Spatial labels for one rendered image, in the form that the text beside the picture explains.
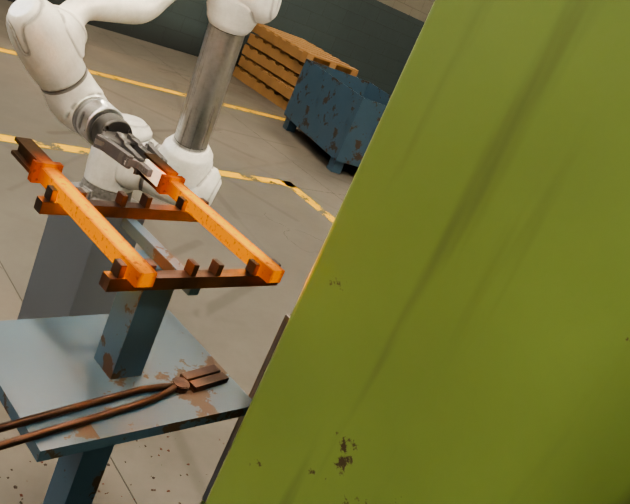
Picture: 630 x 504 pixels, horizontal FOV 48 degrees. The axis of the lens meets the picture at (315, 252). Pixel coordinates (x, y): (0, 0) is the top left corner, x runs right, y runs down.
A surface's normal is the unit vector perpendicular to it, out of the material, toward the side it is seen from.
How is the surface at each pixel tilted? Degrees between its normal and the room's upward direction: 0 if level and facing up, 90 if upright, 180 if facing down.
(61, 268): 90
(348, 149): 90
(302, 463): 90
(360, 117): 90
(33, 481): 0
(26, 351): 0
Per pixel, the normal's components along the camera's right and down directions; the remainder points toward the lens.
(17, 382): 0.39, -0.86
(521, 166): -0.65, 0.00
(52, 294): -0.47, 0.13
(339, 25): 0.58, 0.52
